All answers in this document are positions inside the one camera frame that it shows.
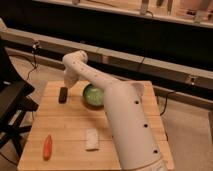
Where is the black cable on right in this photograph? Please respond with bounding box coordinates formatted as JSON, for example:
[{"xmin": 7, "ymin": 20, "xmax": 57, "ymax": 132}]
[{"xmin": 159, "ymin": 90, "xmax": 176, "ymax": 117}]

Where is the white folded cloth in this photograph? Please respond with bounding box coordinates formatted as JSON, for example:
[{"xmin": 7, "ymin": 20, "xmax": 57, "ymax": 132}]
[{"xmin": 86, "ymin": 128, "xmax": 99, "ymax": 151}]

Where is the orange carrot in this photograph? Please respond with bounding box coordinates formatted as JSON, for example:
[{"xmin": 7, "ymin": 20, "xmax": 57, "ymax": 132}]
[{"xmin": 43, "ymin": 135, "xmax": 52, "ymax": 160}]

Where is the black chair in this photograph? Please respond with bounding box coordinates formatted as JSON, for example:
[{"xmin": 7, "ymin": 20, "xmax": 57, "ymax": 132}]
[{"xmin": 0, "ymin": 39, "xmax": 38, "ymax": 156}]

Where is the green bowl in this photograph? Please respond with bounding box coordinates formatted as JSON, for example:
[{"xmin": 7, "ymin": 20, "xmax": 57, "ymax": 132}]
[{"xmin": 83, "ymin": 84, "xmax": 103, "ymax": 107}]

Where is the black cable on left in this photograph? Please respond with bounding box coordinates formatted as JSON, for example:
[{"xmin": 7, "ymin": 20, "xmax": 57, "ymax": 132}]
[{"xmin": 24, "ymin": 41, "xmax": 40, "ymax": 81}]

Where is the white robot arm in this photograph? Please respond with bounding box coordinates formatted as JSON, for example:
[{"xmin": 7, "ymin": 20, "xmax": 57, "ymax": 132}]
[{"xmin": 62, "ymin": 50, "xmax": 168, "ymax": 171}]

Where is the black eraser block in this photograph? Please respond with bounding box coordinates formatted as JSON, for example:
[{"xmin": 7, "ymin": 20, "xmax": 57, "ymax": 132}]
[{"xmin": 58, "ymin": 87, "xmax": 68, "ymax": 103}]

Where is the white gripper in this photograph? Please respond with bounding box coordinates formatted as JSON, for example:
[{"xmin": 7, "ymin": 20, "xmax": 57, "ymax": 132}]
[{"xmin": 64, "ymin": 69, "xmax": 79, "ymax": 88}]

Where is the black cable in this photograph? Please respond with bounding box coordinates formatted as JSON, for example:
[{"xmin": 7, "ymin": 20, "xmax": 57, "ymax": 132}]
[
  {"xmin": 24, "ymin": 41, "xmax": 40, "ymax": 81},
  {"xmin": 159, "ymin": 90, "xmax": 176, "ymax": 117}
]

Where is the white paper cup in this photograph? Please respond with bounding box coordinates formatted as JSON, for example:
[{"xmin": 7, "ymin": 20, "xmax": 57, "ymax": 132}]
[{"xmin": 132, "ymin": 82, "xmax": 145, "ymax": 97}]

